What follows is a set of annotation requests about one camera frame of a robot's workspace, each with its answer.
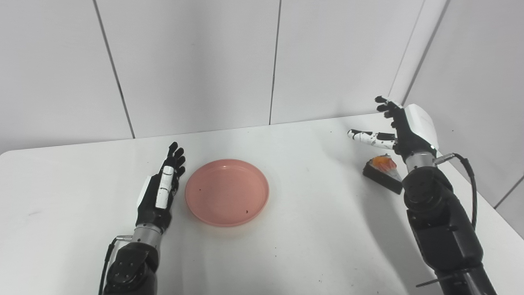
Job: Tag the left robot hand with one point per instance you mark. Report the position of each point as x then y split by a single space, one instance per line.
157 200

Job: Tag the chocolate cake slice with fruit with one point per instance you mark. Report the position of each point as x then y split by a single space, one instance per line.
380 174

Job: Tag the pink plate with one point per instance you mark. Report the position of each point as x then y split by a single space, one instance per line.
227 192

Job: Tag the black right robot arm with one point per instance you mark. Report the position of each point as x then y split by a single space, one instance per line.
440 221

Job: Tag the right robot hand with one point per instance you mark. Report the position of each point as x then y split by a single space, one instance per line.
405 131

